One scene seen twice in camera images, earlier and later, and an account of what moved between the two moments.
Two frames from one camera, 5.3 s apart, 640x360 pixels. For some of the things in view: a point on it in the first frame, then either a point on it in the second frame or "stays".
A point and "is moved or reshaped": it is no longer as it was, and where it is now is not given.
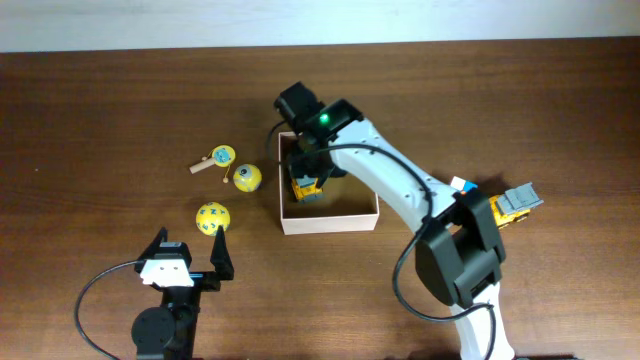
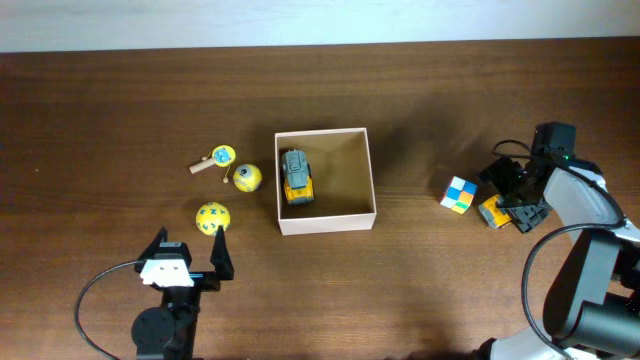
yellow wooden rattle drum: x=222 y=156 stays
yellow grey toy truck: x=305 y=187 is moved or reshaped
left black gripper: x=211 y=280 stays
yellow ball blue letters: x=210 y=216 stays
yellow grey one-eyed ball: x=247 y=178 stays
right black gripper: x=305 y=167 to x=523 y=203
